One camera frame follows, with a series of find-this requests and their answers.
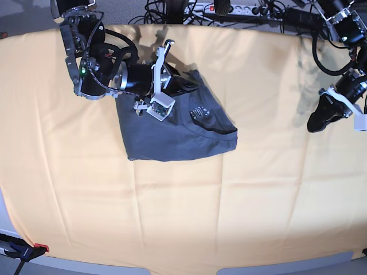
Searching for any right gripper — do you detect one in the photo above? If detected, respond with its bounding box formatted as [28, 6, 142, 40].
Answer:
[120, 40, 200, 98]

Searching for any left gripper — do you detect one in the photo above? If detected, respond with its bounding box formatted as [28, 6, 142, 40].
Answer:
[307, 70, 366, 132]

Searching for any blue-grey T-shirt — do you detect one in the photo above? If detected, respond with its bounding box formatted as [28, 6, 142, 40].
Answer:
[116, 70, 237, 162]

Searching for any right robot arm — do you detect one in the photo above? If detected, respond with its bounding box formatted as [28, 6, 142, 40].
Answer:
[50, 1, 199, 100]

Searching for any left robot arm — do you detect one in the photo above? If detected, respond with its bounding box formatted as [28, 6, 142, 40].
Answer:
[307, 1, 366, 133]

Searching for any black pole base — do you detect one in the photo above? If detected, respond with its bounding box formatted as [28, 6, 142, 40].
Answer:
[165, 0, 188, 25]

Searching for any black power adapter box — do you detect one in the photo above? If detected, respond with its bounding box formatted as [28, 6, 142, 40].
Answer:
[284, 8, 323, 30]

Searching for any white power strip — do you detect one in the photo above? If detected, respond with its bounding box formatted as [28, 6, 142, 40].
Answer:
[184, 1, 282, 21]

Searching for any yellow table cloth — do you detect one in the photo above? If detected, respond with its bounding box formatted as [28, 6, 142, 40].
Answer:
[1, 25, 366, 274]

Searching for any blue bar clamp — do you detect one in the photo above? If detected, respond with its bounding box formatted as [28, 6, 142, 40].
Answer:
[1, 233, 49, 275]

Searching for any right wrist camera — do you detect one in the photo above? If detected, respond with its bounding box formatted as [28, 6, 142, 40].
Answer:
[147, 93, 175, 121]

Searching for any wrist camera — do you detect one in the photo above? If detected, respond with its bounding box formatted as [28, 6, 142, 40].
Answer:
[354, 113, 367, 131]
[147, 93, 175, 121]

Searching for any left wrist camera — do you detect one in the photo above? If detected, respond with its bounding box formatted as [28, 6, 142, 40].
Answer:
[354, 113, 367, 131]

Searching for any black cable bundle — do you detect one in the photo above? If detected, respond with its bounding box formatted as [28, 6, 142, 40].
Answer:
[127, 0, 218, 26]

